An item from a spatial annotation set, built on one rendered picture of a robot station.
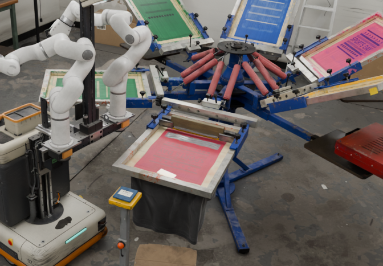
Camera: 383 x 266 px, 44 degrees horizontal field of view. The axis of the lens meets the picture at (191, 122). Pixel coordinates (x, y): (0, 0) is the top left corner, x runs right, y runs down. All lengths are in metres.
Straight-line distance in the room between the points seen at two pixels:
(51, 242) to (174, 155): 1.01
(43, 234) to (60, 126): 1.04
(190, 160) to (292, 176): 1.95
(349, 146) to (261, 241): 1.20
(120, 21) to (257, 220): 2.14
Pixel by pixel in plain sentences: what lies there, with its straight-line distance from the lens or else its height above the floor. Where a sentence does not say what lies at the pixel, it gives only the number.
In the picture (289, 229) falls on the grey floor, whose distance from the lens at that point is 3.96.
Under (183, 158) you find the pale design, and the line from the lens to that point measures 2.82.
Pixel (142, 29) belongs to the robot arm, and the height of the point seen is 1.70.
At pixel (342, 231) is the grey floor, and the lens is 4.11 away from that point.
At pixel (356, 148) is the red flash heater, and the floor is 1.10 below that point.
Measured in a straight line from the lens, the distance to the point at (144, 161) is 2.78.
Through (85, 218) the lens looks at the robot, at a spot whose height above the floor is 0.28.
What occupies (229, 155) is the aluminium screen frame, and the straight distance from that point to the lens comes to 2.84.
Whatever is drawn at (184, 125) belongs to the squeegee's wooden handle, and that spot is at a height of 1.02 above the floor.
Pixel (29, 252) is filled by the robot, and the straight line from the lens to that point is 3.27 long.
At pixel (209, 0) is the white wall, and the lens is 7.18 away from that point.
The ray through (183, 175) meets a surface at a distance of 2.68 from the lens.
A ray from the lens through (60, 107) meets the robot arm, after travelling 2.38.
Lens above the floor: 2.47
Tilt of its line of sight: 28 degrees down
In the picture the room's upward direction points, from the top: 5 degrees clockwise
